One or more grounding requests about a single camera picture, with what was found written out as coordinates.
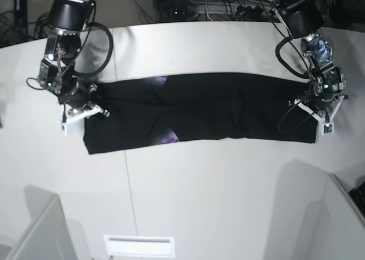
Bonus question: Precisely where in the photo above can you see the white slotted panel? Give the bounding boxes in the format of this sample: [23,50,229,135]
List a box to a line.
[104,235,176,258]

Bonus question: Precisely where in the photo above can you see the grey partition left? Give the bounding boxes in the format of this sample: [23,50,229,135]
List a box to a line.
[1,185,92,259]

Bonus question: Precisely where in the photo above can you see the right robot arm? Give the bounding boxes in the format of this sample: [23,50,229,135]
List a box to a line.
[34,0,113,123]

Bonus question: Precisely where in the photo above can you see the coiled black cables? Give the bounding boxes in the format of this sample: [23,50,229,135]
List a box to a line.
[34,12,55,40]

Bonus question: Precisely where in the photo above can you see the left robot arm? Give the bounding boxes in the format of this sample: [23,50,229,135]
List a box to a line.
[266,0,346,111]

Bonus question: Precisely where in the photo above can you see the black T-shirt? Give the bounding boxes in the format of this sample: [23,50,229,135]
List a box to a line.
[83,73,318,155]

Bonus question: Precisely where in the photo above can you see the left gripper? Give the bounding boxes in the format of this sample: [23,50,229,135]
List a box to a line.
[305,93,335,111]

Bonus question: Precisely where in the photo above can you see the black stand post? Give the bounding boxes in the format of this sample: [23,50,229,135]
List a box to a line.
[14,0,29,42]

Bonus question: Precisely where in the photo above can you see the grey partition right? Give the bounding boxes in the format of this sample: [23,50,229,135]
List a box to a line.
[302,173,365,260]

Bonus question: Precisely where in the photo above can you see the black keyboard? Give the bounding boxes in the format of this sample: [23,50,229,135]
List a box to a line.
[349,182,365,216]

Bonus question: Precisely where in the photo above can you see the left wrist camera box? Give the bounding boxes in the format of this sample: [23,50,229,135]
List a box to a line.
[321,122,334,135]

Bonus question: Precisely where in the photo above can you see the grey partition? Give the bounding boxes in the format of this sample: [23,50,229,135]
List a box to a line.
[302,173,365,260]
[1,185,92,259]

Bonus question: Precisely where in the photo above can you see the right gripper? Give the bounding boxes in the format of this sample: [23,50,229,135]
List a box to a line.
[58,82,110,117]

